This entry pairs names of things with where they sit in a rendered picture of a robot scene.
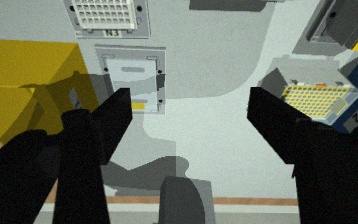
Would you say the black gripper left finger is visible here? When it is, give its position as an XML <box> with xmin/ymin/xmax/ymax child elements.
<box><xmin>0</xmin><ymin>88</ymin><xmax>133</xmax><ymax>224</ymax></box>

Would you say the white multi-well plate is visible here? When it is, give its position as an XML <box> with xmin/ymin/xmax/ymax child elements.
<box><xmin>71</xmin><ymin>0</ymin><xmax>138</xmax><ymax>29</ymax></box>

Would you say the white flat plate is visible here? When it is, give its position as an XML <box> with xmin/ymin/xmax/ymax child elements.
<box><xmin>106</xmin><ymin>58</ymin><xmax>158</xmax><ymax>112</ymax></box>

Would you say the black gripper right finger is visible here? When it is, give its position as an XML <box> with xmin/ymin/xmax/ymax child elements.
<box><xmin>247</xmin><ymin>87</ymin><xmax>358</xmax><ymax>224</ymax></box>

